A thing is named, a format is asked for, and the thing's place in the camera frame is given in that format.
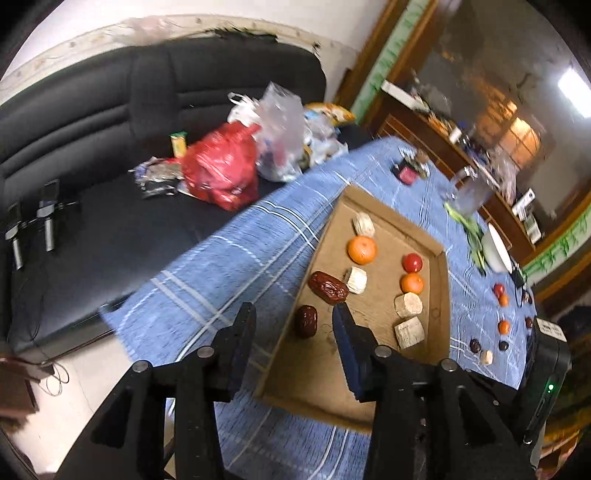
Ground black cable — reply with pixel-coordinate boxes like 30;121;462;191
508;261;532;305

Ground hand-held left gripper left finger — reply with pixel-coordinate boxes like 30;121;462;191
58;302;257;480

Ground brown wooden object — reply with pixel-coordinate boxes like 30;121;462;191
0;355;40;432

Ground red plastic bag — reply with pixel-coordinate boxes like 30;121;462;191
181;122;262;212

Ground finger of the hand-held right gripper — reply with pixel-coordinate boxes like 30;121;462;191
466;371;527;431

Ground large orange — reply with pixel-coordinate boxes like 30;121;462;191
347;235;378;265

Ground thin floor cable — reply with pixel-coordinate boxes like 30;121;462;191
39;360;70;398

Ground shallow cardboard box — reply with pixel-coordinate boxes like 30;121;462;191
253;184;451;435

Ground white plastic bag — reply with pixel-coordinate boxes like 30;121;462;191
227;92;264;126

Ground wooden cabinet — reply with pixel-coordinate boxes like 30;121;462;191
332;0;591;301

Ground clear glass mug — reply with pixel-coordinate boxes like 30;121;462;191
443;166;492;217

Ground blue plaid tablecloth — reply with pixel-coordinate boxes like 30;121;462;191
99;136;539;480

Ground flat white box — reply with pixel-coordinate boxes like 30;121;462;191
381;79;430;112

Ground leafy greens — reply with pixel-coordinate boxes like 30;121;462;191
444;203;488;273

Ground black sofa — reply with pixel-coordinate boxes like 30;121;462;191
0;46;328;352

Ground clear plastic packets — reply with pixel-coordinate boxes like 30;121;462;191
302;117;349;167

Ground long red date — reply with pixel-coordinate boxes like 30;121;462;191
308;271;350;305

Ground yellow snack bag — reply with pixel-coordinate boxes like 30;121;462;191
305;102;357;126

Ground clear plastic bag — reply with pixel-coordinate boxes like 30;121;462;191
252;82;308;183

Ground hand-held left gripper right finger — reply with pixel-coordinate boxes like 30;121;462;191
331;302;532;480

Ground crumpled snack wrappers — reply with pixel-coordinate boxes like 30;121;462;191
129;157;185;198

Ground green bamboo wall sticker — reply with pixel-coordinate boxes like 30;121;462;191
524;217;591;278
358;0;432;107

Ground white bowl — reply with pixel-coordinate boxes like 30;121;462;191
481;225;514;274

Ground pink label jar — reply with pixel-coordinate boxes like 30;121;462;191
392;152;431;186

